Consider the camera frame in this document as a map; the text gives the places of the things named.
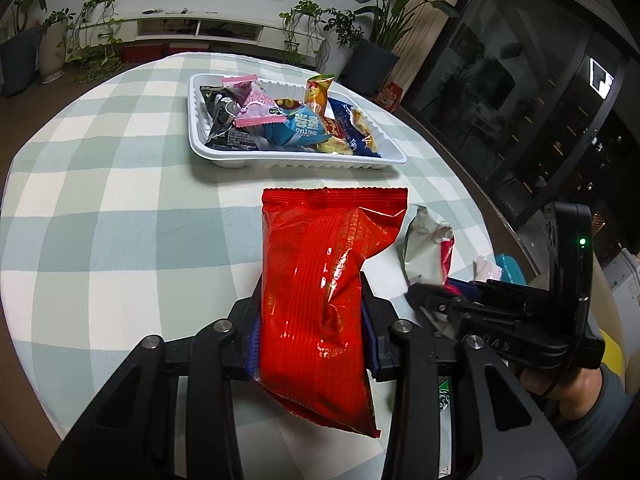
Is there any black snack packet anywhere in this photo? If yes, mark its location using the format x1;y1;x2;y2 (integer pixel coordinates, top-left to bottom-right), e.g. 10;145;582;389
199;85;266;151

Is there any person's right hand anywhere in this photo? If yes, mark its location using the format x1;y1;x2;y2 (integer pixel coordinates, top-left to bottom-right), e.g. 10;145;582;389
517;365;568;403

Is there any large red snack packet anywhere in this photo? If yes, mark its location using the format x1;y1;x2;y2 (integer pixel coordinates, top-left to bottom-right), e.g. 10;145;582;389
255;186;409;438

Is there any blue cake packet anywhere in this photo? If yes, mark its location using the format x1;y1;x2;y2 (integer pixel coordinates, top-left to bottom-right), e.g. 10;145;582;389
327;97;383;158

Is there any white pouch with red label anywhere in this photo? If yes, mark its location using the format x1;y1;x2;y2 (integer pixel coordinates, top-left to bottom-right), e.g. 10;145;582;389
402;205;457;286

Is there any red storage box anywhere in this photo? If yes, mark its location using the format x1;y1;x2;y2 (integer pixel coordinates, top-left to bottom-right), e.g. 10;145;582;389
122;42;166;63

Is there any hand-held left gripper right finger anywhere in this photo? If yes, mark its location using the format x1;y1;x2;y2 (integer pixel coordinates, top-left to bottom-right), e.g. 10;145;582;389
360;272;578;480

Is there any light blue snack packet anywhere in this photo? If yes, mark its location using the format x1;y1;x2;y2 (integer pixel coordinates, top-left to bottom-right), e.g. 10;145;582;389
262;101;333;148

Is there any red paper bag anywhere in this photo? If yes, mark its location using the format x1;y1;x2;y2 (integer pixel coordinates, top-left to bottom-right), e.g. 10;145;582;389
376;82;403;113

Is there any gold red snack packet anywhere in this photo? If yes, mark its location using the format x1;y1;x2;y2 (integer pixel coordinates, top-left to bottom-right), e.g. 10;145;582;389
315;115;353;155

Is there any pink snack packet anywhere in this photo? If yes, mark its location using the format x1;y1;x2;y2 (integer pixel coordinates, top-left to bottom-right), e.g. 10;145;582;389
221;76;287;128

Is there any teal plastic stool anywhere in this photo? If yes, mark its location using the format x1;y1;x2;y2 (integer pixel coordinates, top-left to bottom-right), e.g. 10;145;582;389
495;254;526;286

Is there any glass sliding door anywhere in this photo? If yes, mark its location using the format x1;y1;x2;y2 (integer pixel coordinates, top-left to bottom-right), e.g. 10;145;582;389
405;0;640;261

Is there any trailing vine plant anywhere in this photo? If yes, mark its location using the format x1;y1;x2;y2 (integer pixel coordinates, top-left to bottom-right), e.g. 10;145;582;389
67;0;126;76

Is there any small orange yellow packet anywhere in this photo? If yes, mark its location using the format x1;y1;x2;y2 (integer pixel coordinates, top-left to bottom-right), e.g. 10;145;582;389
306;74;335;111

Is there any beige curtain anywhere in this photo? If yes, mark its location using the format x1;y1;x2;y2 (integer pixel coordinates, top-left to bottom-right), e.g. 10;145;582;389
390;0;468;91

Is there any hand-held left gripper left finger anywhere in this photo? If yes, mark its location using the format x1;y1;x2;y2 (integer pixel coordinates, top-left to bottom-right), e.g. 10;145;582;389
47;275;263;480

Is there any plant in white ribbed pot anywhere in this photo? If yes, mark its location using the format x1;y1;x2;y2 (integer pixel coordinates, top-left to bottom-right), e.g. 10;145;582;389
37;10;76;83

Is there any white plastic tray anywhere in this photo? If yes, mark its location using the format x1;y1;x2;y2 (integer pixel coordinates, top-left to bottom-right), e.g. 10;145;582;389
187;72;408;168

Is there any small plant in white pot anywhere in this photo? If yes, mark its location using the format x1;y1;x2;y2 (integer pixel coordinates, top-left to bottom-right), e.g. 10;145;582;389
325;7;366;76

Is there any person's right forearm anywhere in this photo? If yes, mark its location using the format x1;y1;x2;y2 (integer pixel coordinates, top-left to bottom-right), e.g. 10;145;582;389
545;362;628;466

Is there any large-leaf plant in dark pot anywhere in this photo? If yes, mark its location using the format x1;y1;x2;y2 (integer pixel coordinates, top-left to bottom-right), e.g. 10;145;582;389
345;0;461;96

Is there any vine plant on stand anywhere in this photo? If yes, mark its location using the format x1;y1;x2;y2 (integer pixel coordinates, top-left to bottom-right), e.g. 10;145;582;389
280;0;331;68

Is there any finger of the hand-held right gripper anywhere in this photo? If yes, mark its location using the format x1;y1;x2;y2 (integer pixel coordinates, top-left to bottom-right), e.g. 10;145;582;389
447;280;501;306
406;284;481;341

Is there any white television console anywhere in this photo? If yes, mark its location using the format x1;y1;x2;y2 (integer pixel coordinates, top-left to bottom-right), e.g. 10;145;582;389
117;10;326;61

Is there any tall plant in dark pot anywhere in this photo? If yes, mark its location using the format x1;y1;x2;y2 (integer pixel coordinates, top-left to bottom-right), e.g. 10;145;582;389
0;0;53;98

